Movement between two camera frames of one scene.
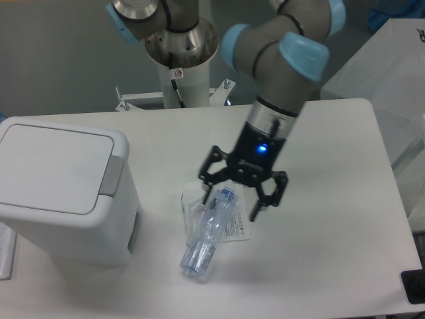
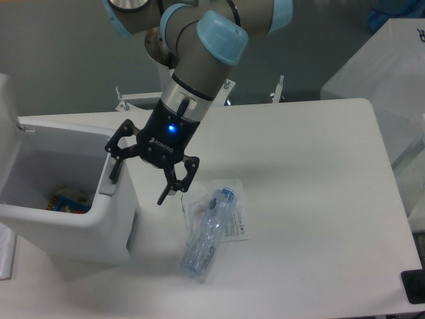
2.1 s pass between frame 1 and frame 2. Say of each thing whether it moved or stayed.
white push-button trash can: moved
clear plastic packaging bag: stayed
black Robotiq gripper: moved
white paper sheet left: stayed
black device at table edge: stayed
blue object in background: stayed
